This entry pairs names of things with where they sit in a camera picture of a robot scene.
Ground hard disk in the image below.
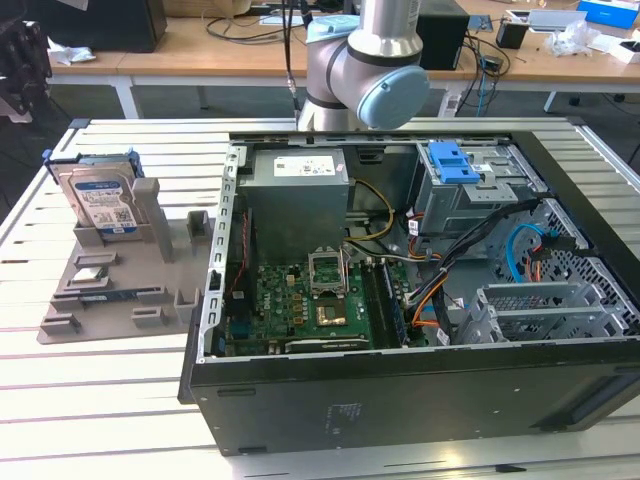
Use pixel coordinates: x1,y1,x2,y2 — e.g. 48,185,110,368
42,147,145,236

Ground tall grey metal disk bay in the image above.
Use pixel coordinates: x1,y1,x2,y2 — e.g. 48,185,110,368
415,141,549,242

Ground low grey metal disk bay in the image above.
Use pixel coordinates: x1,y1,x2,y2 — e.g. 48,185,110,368
455,281,632,346

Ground crumpled white paper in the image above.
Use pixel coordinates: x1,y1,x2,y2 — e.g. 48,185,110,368
46,35,97,67

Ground wooden desk white legs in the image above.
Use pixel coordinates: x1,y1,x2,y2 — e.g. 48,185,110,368
47,42,132,119
117,14,640,121

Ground black computer tower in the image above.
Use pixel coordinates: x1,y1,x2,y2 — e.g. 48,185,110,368
29,0,169,54

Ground silver CPU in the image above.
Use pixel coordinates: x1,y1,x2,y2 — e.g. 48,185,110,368
71,266,110,285

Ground grey parts rack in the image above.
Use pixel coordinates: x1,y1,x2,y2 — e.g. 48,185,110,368
38,177,217,346

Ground dark labelled RAM stick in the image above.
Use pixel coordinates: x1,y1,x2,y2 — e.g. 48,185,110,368
51,286,167,305

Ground grey power supply unit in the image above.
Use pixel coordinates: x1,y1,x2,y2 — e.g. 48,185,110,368
238,147,351,267

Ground green motherboard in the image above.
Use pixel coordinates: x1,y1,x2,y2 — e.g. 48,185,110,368
219,257,431,357

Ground metal socket cover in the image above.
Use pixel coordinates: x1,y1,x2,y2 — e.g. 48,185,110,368
306,247,350,297

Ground thin metal locking lever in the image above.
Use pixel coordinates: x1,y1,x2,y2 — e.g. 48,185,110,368
339,245,352,296

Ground CPU socket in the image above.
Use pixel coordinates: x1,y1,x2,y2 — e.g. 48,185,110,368
314,299,351,327

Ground small black box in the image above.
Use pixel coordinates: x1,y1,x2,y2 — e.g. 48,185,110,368
416,12,471,71

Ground black graphics card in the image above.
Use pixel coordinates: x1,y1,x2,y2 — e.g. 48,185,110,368
269,335,374,354

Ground black RAM slot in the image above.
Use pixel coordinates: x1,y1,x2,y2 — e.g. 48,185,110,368
360,258,384,348
367,258,391,348
374,258,399,348

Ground blue RAM stick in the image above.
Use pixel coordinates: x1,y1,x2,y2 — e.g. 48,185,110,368
381,260,409,347

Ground black pen holder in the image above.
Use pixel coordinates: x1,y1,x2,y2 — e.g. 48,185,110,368
495,20,530,50

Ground black open PC case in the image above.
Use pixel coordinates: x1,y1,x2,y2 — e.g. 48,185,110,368
177,127,640,457

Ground silver tray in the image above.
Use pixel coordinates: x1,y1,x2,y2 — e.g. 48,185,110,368
504,8,587,32

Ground clear plastic bag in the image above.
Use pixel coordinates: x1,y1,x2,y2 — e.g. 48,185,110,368
542,19,601,57

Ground blue cardboard box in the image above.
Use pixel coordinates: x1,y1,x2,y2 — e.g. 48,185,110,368
577,0,640,27

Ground white flat box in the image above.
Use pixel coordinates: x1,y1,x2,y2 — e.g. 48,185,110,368
588,35,640,65

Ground red wire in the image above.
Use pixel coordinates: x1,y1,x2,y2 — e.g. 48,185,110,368
233,208,252,294

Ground yellow wire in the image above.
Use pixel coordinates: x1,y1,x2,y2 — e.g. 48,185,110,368
344,178,397,247

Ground blue plastic bay bracket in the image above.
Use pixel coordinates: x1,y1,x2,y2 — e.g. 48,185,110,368
428,142,482,187

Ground black wire bundle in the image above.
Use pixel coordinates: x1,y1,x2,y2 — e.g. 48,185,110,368
414,197,551,346

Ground orange wire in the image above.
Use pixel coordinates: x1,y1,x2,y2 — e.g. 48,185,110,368
410,294,454,331

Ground blue disk data wire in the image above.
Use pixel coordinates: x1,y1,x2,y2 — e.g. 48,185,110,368
503,222,539,287

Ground black disk power wire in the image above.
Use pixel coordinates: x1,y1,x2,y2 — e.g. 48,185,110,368
529,232,591,284

